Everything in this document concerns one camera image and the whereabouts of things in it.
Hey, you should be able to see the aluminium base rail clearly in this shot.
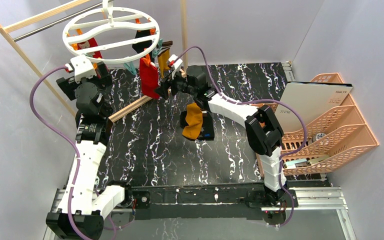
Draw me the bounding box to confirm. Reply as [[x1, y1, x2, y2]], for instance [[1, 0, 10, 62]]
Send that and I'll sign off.
[[42, 180, 359, 240]]

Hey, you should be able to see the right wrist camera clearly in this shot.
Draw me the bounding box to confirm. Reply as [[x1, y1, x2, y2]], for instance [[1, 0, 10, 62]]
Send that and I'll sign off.
[[167, 54, 183, 79]]

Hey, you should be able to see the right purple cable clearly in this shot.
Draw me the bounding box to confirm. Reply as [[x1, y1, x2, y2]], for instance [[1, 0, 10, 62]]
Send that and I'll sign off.
[[175, 45, 309, 228]]

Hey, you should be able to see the wooden clothes rack frame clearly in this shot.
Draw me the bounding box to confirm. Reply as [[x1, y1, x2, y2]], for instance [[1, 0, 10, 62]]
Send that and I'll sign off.
[[0, 0, 188, 123]]

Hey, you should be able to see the pink plastic file organizer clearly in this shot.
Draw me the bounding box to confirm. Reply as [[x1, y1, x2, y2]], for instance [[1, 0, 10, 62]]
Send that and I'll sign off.
[[274, 73, 379, 176]]

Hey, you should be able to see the white flat box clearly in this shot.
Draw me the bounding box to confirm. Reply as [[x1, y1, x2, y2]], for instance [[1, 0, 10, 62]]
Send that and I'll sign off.
[[280, 81, 353, 124]]

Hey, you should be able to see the red sock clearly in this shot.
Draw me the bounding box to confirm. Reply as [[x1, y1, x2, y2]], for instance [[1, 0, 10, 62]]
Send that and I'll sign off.
[[79, 37, 104, 61], [139, 58, 160, 99]]

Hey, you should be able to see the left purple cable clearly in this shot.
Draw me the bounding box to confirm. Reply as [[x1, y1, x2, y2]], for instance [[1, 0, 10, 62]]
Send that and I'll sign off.
[[29, 65, 118, 240]]

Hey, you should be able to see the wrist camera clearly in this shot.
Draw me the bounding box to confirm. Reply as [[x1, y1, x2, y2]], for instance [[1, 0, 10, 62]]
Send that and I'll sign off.
[[167, 54, 183, 79], [64, 54, 98, 84]]

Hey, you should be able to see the teal clothes clip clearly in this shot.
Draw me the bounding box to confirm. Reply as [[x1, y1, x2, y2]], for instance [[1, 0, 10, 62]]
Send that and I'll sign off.
[[123, 61, 137, 76]]

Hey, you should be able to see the mustard yellow sock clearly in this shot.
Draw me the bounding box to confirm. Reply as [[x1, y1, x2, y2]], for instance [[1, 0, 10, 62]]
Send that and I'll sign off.
[[182, 102, 203, 140], [157, 40, 173, 78]]

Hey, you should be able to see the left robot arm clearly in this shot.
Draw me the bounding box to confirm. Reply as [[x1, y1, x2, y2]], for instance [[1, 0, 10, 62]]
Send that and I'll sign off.
[[45, 60, 136, 240]]

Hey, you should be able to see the round metal can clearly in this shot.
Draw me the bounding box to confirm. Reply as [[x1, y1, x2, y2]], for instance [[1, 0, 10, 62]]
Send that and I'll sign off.
[[311, 132, 326, 143]]

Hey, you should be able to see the metal rack rod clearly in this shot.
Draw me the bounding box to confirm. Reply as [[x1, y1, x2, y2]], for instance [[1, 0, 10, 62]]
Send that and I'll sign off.
[[12, 3, 102, 42]]

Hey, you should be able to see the purple cable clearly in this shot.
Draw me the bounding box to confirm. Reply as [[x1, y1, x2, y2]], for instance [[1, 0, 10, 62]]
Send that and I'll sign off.
[[29, 65, 118, 240], [175, 45, 309, 228]]

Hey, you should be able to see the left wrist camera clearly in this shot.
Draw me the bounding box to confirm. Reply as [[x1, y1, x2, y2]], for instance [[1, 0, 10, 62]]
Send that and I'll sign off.
[[64, 54, 98, 84]]

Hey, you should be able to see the white round clip hanger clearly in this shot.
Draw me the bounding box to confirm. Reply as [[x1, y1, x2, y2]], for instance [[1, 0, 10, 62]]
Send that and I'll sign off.
[[62, 0, 161, 65]]

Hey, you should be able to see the orange clothes clip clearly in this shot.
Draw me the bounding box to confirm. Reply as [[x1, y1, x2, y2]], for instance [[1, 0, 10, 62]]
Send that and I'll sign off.
[[142, 54, 153, 67]]

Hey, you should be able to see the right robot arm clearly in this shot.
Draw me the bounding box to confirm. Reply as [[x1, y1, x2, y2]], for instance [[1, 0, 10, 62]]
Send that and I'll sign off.
[[155, 62, 297, 209]]

